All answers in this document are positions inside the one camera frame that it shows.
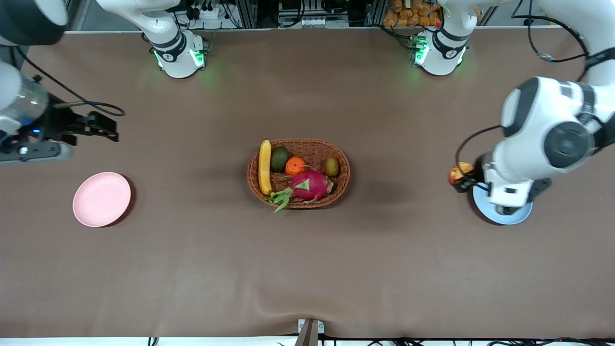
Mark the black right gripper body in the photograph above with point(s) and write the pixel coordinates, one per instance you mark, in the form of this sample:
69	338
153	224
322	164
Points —
61	122

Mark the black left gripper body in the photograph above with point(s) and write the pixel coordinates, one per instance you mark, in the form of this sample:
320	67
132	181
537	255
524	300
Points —
477	174

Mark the red yellow apple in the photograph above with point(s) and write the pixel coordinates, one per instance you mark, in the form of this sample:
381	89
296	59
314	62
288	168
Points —
459	173

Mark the yellow banana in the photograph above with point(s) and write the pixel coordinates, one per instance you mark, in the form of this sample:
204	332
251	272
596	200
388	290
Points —
264	168

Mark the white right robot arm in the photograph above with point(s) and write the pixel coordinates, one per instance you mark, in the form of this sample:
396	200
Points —
178	53

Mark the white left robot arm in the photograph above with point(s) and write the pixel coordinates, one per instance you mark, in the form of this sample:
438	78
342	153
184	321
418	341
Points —
533	110

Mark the blue bowl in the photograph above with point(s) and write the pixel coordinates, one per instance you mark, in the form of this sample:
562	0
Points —
483	209

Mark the pink plate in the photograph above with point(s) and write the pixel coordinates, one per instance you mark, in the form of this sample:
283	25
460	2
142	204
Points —
101	199

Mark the brown-green kiwi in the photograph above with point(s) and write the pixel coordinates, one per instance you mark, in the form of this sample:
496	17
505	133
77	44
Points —
332	167

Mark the white power strip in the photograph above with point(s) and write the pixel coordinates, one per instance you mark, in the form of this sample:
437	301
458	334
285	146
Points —
211	12

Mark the pink dragon fruit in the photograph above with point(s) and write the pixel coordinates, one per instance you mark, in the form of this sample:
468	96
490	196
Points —
310	186

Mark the brown wicker basket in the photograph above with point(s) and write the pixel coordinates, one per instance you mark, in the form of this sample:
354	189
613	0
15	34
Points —
312	149

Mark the orange mandarin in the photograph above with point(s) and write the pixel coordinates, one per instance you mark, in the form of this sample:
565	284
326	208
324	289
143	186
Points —
294	166

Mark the brown table cover cloth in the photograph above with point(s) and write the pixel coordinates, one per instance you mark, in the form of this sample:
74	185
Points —
307	264

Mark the dark green avocado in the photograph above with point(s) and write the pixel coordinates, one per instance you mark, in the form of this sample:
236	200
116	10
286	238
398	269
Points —
279	159

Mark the pile of orange toy breads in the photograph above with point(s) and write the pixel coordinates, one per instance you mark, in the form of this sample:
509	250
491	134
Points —
408	12

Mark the white connector block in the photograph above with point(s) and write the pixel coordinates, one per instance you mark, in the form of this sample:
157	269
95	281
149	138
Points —
313	22

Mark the metal table edge bracket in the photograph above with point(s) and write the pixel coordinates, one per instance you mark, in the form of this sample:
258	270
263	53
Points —
311	334

